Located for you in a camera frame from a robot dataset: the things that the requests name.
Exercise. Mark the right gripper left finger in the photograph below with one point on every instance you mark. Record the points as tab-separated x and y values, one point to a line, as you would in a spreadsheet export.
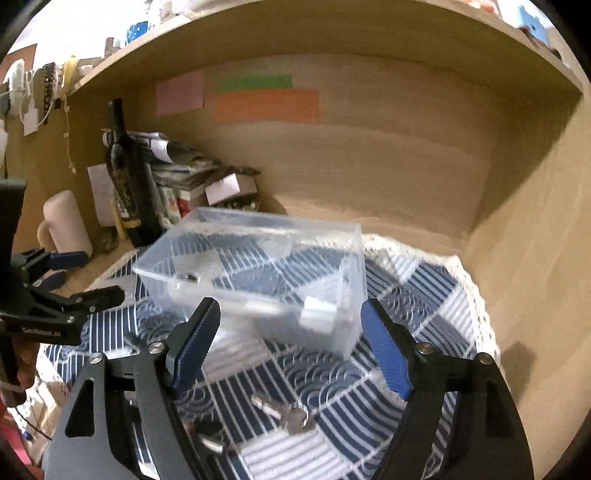
94	440

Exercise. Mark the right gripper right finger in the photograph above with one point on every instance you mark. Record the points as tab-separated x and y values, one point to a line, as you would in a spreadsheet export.
487	439

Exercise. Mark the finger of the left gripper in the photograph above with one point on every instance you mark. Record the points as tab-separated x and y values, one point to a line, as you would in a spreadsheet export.
32	265
50	306

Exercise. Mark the white power plug adapter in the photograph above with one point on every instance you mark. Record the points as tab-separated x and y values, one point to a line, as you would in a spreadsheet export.
318	316

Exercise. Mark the person's left hand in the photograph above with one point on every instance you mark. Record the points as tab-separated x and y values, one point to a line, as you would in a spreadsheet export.
18	369

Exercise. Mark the pink mug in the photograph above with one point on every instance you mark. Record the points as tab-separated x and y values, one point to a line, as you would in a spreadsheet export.
62	228

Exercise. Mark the yellow wooden stick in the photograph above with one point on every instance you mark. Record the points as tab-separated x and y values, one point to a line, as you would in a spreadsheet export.
120	228

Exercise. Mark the white paper note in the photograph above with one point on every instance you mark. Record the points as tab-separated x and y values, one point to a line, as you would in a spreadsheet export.
102	192

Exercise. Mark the dark wine bottle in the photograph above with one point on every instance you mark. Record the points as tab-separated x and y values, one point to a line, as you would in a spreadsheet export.
127	171

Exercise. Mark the blue white patterned cloth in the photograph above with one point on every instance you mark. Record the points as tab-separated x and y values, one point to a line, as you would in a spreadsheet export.
432	295

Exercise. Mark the silver keys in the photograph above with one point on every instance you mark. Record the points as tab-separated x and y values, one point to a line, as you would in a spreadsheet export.
294	418

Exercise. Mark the stack of books and magazines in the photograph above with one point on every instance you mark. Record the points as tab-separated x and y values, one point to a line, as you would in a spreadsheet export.
177	176

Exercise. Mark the clear plastic storage box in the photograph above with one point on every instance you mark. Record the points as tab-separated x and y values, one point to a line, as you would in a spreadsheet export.
286	258

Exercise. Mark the small white box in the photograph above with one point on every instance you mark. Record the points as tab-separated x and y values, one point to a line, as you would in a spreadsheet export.
230	187

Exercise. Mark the pink sticky note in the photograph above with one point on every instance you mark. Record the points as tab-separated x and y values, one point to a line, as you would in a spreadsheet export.
180	94

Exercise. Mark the blue bead bottle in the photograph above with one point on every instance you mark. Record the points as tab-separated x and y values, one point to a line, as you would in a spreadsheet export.
135	31

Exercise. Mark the green sticky note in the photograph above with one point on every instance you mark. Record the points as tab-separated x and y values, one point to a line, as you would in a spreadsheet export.
255	82

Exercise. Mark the wooden shelf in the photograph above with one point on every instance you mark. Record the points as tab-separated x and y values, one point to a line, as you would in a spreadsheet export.
414	104

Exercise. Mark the orange sticky note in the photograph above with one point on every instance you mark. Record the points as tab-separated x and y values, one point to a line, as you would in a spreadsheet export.
284	105

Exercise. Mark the blue box on shelf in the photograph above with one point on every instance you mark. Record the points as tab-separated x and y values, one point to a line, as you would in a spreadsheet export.
531	26

